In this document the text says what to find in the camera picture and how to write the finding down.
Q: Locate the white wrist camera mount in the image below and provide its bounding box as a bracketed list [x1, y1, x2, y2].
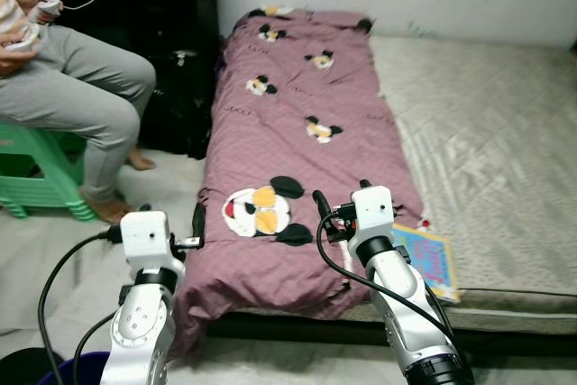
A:
[347, 185, 396, 255]
[120, 210, 174, 270]

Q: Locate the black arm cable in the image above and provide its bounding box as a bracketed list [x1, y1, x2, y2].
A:
[314, 214, 456, 341]
[36, 227, 123, 385]

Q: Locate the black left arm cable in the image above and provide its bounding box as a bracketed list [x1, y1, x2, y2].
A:
[36, 227, 123, 385]

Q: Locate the white handheld controller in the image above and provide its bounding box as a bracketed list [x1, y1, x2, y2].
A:
[36, 0, 64, 22]
[3, 30, 42, 52]

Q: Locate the green plastic stool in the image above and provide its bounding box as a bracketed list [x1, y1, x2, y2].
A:
[0, 122, 98, 222]

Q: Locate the blue yellow children's book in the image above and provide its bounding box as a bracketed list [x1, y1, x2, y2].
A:
[392, 223, 463, 305]

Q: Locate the pink cartoon mouse blanket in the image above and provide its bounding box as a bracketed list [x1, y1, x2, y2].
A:
[171, 8, 425, 359]

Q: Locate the quilted grey-white mattress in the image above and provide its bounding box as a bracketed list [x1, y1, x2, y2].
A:
[203, 35, 577, 336]

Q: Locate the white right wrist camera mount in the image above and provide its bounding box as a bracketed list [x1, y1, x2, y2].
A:
[347, 185, 396, 255]

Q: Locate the person's right hand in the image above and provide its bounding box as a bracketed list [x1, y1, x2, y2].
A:
[0, 42, 39, 76]

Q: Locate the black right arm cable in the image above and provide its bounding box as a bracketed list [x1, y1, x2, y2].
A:
[314, 214, 456, 341]

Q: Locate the purple plastic bucket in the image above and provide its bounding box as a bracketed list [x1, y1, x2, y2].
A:
[0, 347, 114, 385]

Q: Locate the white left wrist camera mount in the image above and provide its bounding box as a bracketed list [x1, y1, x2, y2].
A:
[120, 210, 174, 270]

